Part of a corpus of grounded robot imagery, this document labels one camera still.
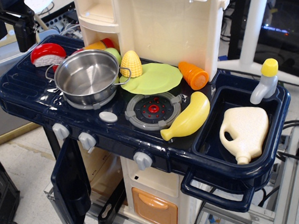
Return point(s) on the yellow toy corn cob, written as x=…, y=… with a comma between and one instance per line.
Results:
x=131, y=65

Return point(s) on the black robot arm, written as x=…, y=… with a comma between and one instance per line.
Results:
x=12, y=10

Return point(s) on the grey middle stove knob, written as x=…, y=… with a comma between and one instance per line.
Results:
x=88, y=141

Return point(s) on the grey oval button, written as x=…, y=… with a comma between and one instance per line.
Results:
x=108, y=117

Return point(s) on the grey left stove knob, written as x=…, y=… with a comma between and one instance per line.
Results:
x=61, y=132

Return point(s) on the grey stove knob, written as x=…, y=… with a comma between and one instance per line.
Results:
x=88, y=141
x=142, y=160
x=61, y=132

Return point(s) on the green toy apple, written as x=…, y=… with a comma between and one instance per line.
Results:
x=115, y=53

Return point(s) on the grey yellow toy faucet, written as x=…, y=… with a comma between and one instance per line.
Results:
x=268, y=81

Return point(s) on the orange toy carrot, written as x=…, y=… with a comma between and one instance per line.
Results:
x=195, y=77

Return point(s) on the white stand pole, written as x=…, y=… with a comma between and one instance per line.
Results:
x=245, y=64

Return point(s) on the cream toy jug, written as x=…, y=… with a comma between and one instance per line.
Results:
x=243, y=132

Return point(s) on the toy kitchen play set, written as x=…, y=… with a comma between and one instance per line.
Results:
x=166, y=32

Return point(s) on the orange toy drawer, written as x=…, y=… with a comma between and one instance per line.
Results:
x=154, y=209

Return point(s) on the grey toy stove burner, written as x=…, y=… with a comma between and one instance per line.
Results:
x=153, y=112

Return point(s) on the aluminium frame cart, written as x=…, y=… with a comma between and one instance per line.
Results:
x=104, y=196

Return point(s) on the yellow toy banana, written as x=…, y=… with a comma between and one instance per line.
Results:
x=190, y=119

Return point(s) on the grey right stove knob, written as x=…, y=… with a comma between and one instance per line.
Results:
x=142, y=160

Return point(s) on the green toy plate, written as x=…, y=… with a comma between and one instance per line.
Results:
x=155, y=78

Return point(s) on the navy oven door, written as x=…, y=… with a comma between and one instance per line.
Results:
x=71, y=186

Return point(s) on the orange red toy can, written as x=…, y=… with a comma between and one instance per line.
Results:
x=100, y=45

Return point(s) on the stainless steel pot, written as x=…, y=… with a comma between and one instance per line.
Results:
x=88, y=77

